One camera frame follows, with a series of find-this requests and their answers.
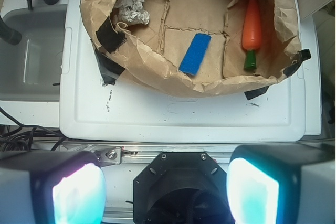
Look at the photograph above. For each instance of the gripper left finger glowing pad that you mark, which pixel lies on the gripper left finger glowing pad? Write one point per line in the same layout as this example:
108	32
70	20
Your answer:
51	187

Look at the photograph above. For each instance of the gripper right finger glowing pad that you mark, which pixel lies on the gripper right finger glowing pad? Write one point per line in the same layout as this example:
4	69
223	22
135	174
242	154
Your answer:
282	183

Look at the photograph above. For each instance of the blue sponge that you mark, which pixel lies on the blue sponge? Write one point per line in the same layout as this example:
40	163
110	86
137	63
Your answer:
195	54

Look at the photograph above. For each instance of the grey plastic sink basin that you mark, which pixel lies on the grey plastic sink basin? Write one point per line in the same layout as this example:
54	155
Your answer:
31	70

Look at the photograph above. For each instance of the orange toy carrot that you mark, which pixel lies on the orange toy carrot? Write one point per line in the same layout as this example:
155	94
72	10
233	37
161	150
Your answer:
252	34

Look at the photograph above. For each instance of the crumpled white paper ball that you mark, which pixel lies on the crumpled white paper ball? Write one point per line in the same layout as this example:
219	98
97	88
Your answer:
131	12

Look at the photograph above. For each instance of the brown paper bag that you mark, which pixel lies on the brown paper bag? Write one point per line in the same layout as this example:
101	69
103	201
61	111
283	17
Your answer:
150	55

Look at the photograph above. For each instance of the metal corner bracket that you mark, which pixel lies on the metal corner bracket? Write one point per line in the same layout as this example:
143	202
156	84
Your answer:
108	156

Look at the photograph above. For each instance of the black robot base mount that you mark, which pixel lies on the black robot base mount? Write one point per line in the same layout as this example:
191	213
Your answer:
181	187

